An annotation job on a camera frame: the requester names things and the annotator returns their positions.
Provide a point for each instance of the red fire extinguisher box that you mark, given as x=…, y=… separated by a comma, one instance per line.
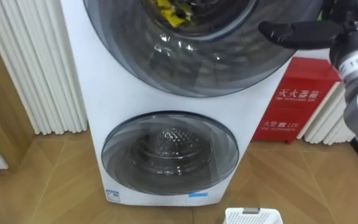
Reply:
x=294, y=102

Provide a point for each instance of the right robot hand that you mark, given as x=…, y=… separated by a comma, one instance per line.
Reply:
x=303, y=33

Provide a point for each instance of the yellow cloth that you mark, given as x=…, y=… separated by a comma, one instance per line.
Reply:
x=169, y=12

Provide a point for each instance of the white plastic laundry basket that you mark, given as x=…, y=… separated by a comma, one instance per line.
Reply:
x=253, y=216

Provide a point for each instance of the wooden door frame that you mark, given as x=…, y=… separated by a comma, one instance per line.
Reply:
x=2, y=102

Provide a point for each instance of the white stacked washing machine tower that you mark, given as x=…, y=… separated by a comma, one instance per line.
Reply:
x=110, y=93

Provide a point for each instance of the white ribbed wall panel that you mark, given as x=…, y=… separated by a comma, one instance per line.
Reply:
x=328, y=121
x=36, y=65

